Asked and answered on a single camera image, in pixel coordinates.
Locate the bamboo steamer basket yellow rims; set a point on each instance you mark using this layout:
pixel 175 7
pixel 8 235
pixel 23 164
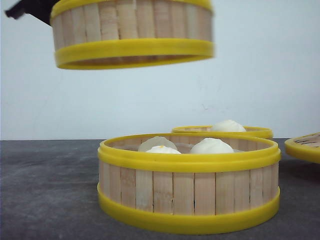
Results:
pixel 250 131

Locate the round white steamed bun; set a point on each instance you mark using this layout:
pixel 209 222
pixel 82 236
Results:
pixel 211 146

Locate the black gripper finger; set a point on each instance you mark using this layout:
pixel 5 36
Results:
pixel 40 9

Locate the white bun with orange dot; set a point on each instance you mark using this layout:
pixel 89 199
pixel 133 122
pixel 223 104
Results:
pixel 161 149

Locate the translucent pale dumpling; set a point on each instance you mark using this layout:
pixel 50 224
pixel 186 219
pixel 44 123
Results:
pixel 156 141

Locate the woven bamboo steamer lid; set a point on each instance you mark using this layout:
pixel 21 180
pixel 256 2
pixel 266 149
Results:
pixel 305 148

